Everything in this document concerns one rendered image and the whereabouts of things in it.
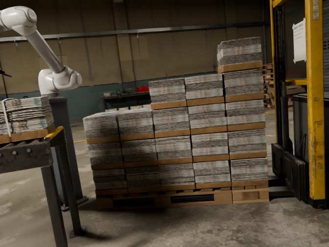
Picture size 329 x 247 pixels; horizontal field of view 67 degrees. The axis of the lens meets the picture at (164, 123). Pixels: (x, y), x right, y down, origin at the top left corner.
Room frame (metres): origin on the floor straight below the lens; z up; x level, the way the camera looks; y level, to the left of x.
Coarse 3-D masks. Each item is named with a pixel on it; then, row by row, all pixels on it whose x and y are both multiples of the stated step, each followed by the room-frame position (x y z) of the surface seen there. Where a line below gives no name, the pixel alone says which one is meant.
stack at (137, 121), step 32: (96, 128) 2.02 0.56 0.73; (128, 128) 1.99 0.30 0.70; (160, 128) 1.96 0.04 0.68; (192, 128) 1.93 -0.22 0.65; (96, 160) 2.02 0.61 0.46; (128, 160) 1.99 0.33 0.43; (192, 160) 2.03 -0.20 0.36; (224, 160) 1.90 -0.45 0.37; (160, 192) 2.10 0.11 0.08; (192, 192) 1.93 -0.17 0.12; (224, 192) 1.90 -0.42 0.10
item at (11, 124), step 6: (0, 102) 1.32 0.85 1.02; (6, 102) 1.33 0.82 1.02; (0, 108) 1.32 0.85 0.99; (6, 108) 1.32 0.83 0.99; (0, 114) 1.32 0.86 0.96; (6, 114) 1.32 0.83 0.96; (0, 120) 1.32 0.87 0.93; (12, 120) 1.33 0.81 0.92; (6, 126) 1.33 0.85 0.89; (12, 126) 1.33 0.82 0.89; (6, 132) 1.32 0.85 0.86; (12, 132) 1.33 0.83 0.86
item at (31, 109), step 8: (16, 104) 1.34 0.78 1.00; (24, 104) 1.35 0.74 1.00; (32, 104) 1.36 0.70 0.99; (40, 104) 1.37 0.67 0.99; (48, 104) 1.60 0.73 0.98; (16, 112) 1.34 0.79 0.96; (24, 112) 1.35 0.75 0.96; (32, 112) 1.36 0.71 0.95; (40, 112) 1.37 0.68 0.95; (48, 112) 1.52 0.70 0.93; (16, 120) 1.34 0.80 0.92; (24, 120) 1.35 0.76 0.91; (32, 120) 1.36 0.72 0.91; (40, 120) 1.37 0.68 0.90; (48, 120) 1.45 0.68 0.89; (16, 128) 1.34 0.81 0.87; (24, 128) 1.35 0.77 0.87; (32, 128) 1.36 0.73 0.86; (40, 128) 1.37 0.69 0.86
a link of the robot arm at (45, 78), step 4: (40, 72) 2.22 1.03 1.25; (44, 72) 2.20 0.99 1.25; (48, 72) 2.21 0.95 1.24; (52, 72) 2.24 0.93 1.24; (40, 76) 2.20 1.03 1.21; (44, 76) 2.19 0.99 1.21; (48, 76) 2.19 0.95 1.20; (52, 76) 2.19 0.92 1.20; (40, 80) 2.20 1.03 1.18; (44, 80) 2.19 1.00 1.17; (48, 80) 2.18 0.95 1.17; (52, 80) 2.18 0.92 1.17; (40, 84) 2.20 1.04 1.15; (44, 84) 2.19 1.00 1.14; (48, 84) 2.18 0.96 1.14; (52, 84) 2.18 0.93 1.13; (40, 88) 2.21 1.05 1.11; (44, 88) 2.19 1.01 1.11; (48, 88) 2.19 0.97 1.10; (52, 88) 2.19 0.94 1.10; (44, 92) 2.20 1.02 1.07; (48, 92) 2.20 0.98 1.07; (52, 92) 2.21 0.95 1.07; (56, 92) 2.24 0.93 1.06
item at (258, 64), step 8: (240, 64) 1.87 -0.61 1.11; (248, 64) 1.87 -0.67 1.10; (256, 64) 1.86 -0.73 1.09; (224, 96) 1.94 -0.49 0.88; (232, 96) 1.88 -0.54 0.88; (240, 96) 1.88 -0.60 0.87; (248, 96) 1.87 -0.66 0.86; (256, 96) 1.86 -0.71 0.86; (232, 128) 1.88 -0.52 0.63; (240, 128) 1.88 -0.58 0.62; (248, 128) 1.87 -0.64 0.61; (256, 128) 1.86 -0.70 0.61; (256, 152) 1.86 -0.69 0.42; (264, 152) 1.86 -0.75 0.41; (232, 184) 1.89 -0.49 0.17; (240, 184) 1.88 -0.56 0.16; (248, 184) 1.87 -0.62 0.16; (256, 184) 1.87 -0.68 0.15; (264, 184) 1.86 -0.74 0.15
